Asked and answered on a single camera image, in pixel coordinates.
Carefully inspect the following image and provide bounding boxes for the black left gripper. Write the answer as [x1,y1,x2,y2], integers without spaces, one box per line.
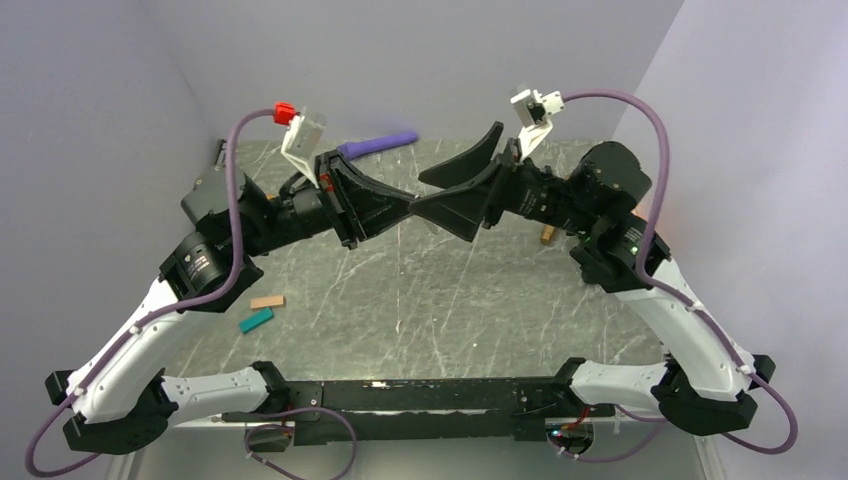
[238,148,415,257]

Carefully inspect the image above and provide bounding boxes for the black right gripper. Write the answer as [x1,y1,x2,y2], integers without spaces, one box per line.
[410,120,600,240]

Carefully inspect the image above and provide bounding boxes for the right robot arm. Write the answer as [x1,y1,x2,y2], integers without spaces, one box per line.
[410,123,775,436]

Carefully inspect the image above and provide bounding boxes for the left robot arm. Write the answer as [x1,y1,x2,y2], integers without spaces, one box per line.
[45,151,414,455]

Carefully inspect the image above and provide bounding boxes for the purple flashlight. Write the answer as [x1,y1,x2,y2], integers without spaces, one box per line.
[337,131,418,160]

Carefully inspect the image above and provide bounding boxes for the tan wooden block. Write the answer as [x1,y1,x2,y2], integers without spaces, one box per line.
[249,295,286,311]

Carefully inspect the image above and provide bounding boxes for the teal wooden block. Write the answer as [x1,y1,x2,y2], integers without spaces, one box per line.
[239,308,274,334]

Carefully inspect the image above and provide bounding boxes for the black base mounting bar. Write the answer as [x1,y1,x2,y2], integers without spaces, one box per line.
[221,376,617,446]

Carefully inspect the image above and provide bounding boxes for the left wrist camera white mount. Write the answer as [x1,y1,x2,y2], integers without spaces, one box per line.
[272,102,326,187]

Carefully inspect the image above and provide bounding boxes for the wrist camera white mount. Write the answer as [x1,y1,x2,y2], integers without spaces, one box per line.
[272,102,326,187]
[510,88,565,161]

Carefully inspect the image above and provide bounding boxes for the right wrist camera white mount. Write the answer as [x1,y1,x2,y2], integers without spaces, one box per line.
[510,88,565,161]

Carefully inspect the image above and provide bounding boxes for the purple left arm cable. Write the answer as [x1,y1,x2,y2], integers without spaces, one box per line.
[25,107,280,480]

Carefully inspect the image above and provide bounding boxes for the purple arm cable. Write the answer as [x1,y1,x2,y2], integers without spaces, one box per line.
[25,107,280,480]
[561,89,800,457]

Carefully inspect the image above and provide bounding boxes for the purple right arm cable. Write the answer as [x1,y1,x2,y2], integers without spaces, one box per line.
[561,89,800,457]

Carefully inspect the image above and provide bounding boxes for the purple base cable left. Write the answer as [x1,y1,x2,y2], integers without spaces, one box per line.
[243,404,360,480]

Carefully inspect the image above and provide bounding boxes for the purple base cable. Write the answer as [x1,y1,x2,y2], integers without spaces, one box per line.
[243,404,360,480]
[547,405,667,464]

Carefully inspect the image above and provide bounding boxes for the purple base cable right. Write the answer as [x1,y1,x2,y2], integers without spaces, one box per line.
[547,405,667,464]

